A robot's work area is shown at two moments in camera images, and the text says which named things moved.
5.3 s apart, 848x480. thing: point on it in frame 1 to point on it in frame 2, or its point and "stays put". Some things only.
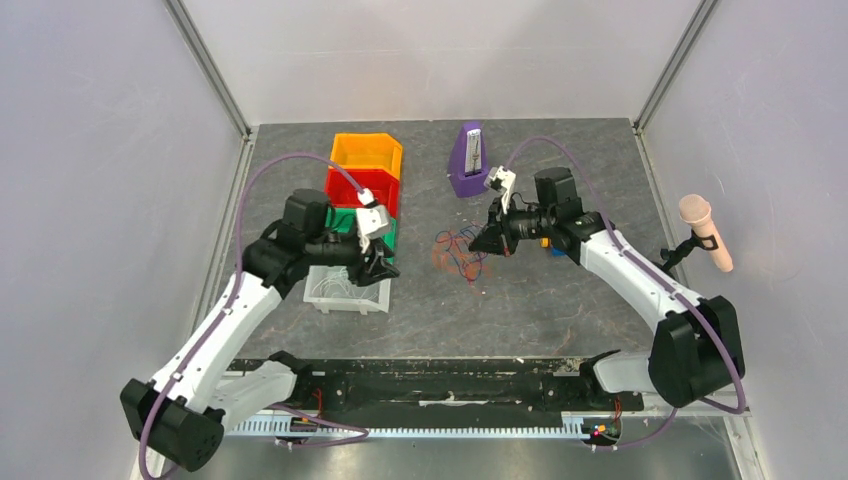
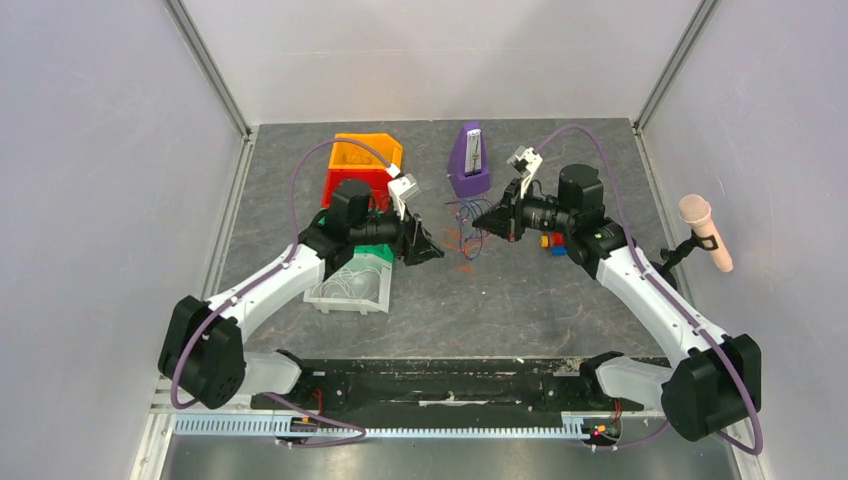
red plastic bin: x=381 y=186 stays put
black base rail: x=452 y=389 stays put
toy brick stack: x=546 y=242 stays put
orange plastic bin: x=367 y=150 stays put
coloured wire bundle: x=469 y=263 to x=471 y=237
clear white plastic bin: x=330 y=288 stays put
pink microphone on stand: x=696 y=210 stays put
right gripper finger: x=488 y=241 to x=497 y=221
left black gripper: x=376 y=268 to x=416 y=243
